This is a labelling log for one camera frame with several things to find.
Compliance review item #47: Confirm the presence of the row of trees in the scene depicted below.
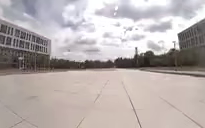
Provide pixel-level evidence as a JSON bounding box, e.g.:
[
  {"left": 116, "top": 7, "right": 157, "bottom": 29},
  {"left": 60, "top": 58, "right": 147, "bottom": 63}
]
[{"left": 49, "top": 48, "right": 191, "bottom": 70}]

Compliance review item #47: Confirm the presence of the tall slender tower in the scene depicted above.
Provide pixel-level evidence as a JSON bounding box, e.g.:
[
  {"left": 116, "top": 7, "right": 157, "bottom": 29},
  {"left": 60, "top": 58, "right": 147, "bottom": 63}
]
[{"left": 134, "top": 46, "right": 139, "bottom": 68}]

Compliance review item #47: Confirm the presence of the pale paved plaza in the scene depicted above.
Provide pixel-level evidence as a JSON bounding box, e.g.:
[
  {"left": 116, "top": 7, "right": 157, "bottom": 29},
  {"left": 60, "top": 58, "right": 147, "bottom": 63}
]
[{"left": 0, "top": 68, "right": 205, "bottom": 128}]

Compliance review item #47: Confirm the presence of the pole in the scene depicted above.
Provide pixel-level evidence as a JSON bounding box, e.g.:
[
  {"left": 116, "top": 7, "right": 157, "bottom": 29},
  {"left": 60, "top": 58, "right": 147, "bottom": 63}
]
[{"left": 172, "top": 40, "right": 179, "bottom": 70}]

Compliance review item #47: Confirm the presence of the low dark kerb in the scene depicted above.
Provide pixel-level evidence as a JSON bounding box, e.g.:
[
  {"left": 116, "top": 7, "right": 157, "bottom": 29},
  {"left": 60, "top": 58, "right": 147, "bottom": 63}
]
[{"left": 139, "top": 68, "right": 205, "bottom": 79}]

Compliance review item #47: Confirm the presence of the white building with dark windows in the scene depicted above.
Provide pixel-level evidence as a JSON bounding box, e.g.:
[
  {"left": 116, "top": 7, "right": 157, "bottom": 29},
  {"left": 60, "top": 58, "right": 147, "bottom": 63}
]
[{"left": 0, "top": 15, "right": 52, "bottom": 71}]

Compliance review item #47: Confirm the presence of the grey building with window grid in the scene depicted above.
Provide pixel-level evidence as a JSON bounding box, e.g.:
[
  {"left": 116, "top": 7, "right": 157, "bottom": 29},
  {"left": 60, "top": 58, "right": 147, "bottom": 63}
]
[{"left": 177, "top": 13, "right": 205, "bottom": 67}]

